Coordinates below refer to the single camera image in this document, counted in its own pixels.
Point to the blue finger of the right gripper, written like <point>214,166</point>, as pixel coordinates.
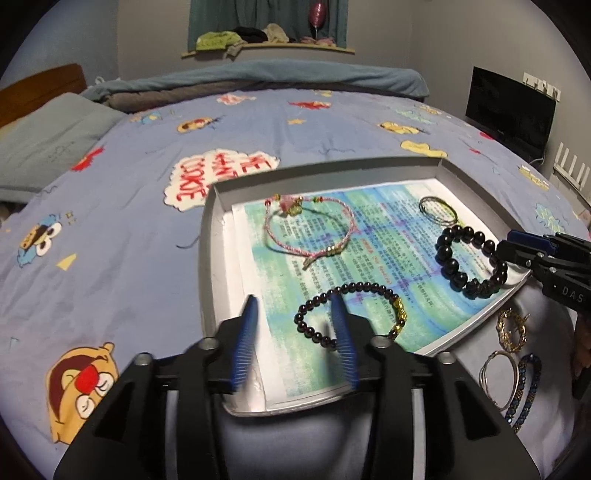
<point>526,238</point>
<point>526,253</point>

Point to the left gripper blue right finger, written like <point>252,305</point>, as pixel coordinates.
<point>465,435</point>

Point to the teal window curtain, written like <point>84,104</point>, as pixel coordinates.
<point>292,16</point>

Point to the grey folded blanket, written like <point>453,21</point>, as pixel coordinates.
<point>134,102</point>

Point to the white wifi router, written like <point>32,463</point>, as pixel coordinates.
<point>575,172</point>

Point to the black cloth on sill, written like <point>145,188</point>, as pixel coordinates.
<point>251,35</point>

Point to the blue cartoon bedsheet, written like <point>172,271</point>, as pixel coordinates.
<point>104,263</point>

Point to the green cloth on sill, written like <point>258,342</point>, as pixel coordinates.
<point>217,41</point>

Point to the white wall hook rack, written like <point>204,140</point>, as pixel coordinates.
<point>542,86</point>

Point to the person's hand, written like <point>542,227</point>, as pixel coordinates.
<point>580,360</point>

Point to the teal folded blanket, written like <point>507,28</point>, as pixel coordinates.
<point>280,74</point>

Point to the beige cloth on sill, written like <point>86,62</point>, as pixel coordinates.
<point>275,34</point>

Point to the pink glitter wine glass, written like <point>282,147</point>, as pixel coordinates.
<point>316,17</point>

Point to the wooden window sill shelf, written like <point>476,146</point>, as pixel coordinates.
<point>234,51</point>

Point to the silver wire bangle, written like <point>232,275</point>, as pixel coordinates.
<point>499,378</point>

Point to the thin silver bangle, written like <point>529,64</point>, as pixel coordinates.
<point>438,211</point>

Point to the wooden headboard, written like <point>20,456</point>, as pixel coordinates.
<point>27,95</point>

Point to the pink cloth on sill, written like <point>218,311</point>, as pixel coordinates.
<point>327,42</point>

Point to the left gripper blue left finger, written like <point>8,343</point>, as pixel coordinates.
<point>125,437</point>

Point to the black flat monitor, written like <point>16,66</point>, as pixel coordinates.
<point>514,114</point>

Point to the grey shallow box tray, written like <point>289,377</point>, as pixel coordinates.
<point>220,282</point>

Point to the gold chain hair clip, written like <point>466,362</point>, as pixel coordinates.
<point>511,329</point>

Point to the grey-blue pillow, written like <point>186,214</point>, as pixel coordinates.
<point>45,144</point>

